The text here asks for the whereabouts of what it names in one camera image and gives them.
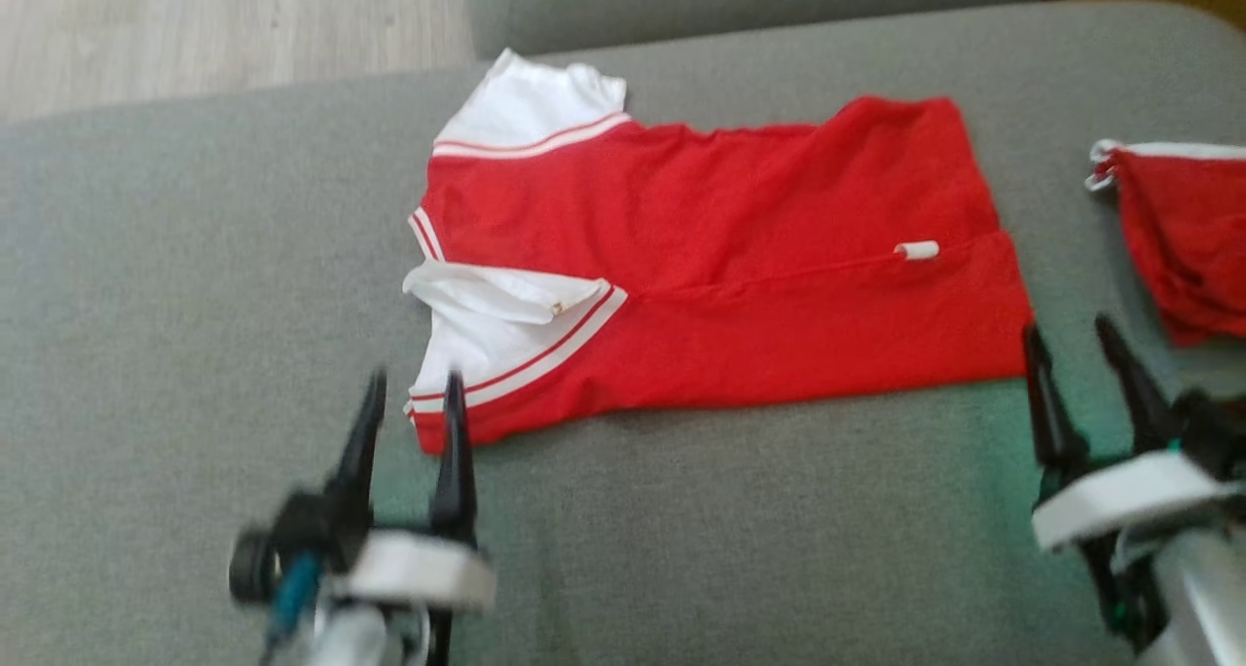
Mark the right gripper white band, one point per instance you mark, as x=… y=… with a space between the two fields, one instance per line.
x=1129 y=496

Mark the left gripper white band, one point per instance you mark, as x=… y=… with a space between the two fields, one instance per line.
x=409 y=569

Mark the red shorts white trim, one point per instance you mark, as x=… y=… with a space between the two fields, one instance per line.
x=1188 y=238

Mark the red jersey white sleeves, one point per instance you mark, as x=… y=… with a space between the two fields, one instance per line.
x=730 y=257

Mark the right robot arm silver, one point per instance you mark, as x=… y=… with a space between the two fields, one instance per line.
x=1207 y=598

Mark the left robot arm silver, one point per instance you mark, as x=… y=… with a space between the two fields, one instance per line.
x=355 y=642

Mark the large grey sofa seat cushion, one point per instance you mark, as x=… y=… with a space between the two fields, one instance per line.
x=730 y=530

